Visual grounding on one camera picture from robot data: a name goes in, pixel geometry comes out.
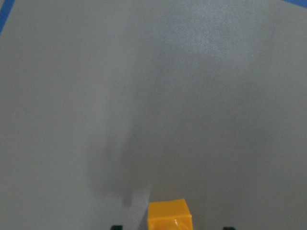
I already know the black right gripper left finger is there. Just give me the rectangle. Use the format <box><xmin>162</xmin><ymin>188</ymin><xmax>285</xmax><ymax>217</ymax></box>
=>
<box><xmin>110</xmin><ymin>225</ymin><xmax>123</xmax><ymax>230</ymax></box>

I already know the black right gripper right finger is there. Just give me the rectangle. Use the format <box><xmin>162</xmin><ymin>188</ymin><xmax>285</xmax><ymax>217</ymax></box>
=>
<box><xmin>223</xmin><ymin>226</ymin><xmax>236</xmax><ymax>230</ymax></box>

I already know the orange toy block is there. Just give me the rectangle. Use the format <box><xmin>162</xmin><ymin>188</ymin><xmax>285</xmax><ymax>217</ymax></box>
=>
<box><xmin>147</xmin><ymin>199</ymin><xmax>193</xmax><ymax>230</ymax></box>

